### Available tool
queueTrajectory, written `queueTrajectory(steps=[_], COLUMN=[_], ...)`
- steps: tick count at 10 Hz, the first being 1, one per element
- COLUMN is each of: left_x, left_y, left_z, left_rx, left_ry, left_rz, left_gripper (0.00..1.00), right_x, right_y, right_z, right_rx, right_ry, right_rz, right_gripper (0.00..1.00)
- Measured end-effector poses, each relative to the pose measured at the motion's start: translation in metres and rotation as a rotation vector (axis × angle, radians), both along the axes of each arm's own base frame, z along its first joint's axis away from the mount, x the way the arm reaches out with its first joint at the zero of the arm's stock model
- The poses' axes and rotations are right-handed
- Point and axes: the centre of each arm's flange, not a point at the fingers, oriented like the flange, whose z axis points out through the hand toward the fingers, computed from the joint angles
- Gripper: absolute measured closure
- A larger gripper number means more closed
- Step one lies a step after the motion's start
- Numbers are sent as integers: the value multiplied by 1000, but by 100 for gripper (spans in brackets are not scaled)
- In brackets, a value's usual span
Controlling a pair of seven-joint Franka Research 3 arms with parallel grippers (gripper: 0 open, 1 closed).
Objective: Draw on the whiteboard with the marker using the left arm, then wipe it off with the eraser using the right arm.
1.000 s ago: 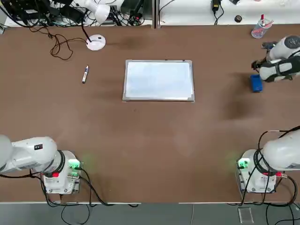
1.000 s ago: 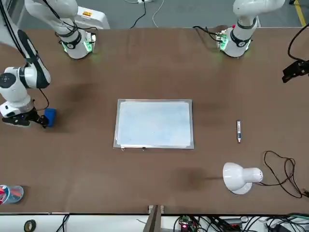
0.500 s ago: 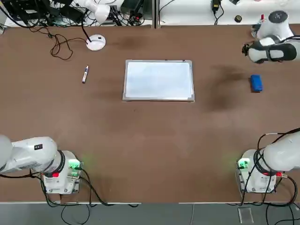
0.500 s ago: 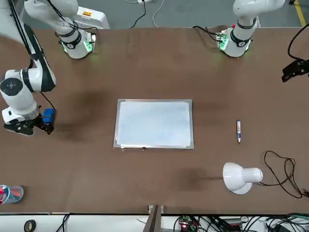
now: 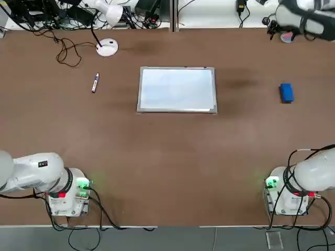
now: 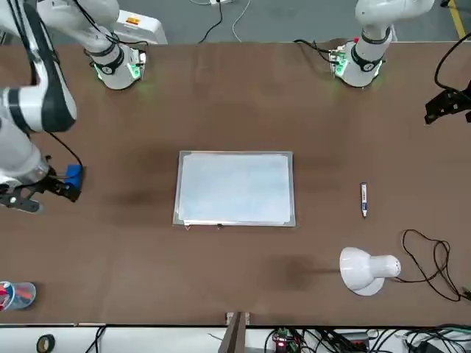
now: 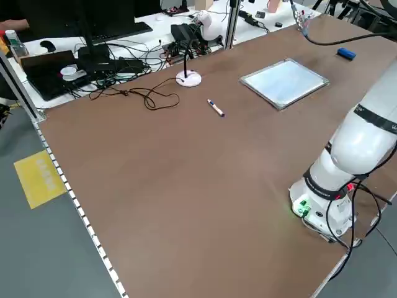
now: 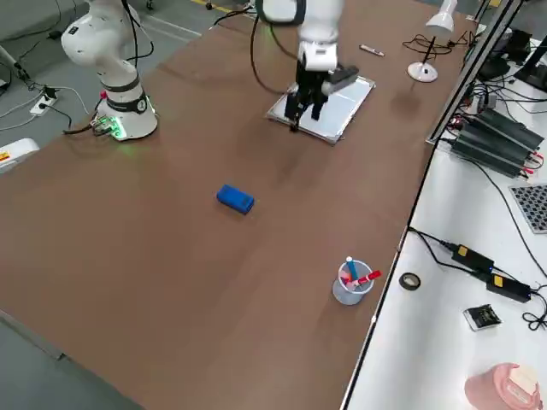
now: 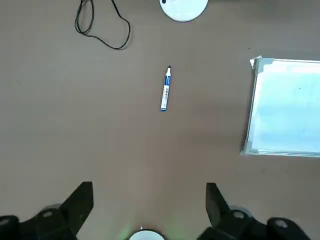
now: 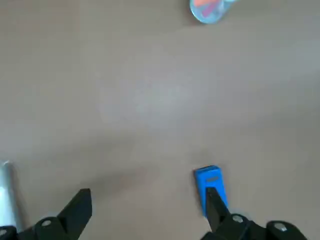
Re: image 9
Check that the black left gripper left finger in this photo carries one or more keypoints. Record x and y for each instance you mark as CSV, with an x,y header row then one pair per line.
x,y
62,217

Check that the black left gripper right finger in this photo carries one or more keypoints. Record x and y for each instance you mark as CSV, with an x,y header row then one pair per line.
x,y
225,220

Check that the blue white whiteboard marker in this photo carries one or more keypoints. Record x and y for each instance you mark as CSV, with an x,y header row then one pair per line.
x,y
166,90

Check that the silver framed whiteboard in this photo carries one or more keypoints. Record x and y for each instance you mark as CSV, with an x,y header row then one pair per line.
x,y
287,110

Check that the white desk lamp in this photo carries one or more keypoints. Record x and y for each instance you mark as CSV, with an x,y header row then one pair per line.
x,y
183,8

